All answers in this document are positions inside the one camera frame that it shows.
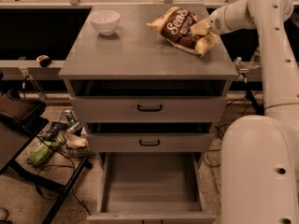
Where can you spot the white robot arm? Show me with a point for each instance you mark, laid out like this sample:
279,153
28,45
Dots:
259,154

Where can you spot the brown sea salt chip bag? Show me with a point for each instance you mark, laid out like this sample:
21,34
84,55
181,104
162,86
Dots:
175,26

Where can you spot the grey drawer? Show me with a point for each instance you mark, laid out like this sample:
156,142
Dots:
150,188
150,137
148,100

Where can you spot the grey drawer cabinet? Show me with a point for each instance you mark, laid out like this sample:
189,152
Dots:
136,52

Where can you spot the dark brown tray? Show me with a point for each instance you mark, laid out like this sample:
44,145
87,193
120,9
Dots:
17,112

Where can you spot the green chip bag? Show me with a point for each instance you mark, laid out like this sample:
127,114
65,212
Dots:
46,148

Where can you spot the small black yellow device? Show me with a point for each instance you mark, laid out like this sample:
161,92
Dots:
43,60

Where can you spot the grey middle drawer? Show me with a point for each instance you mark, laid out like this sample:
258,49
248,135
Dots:
150,137

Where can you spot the white ceramic bowl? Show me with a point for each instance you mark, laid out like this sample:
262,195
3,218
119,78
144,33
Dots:
105,21

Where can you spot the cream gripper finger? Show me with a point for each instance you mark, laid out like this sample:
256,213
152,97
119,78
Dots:
202,27

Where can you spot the small bowl on floor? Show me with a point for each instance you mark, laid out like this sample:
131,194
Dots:
75,142

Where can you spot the black tripod stand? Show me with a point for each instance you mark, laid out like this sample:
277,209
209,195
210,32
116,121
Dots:
243,70

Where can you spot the grey top drawer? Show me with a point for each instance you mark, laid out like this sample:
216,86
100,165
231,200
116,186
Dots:
148,100

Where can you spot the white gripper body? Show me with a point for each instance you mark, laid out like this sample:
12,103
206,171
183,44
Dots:
217,22

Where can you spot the soda can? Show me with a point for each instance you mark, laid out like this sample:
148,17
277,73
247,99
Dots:
69,116

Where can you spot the grey bottom drawer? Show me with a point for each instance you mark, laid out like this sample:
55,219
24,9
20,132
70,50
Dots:
150,188

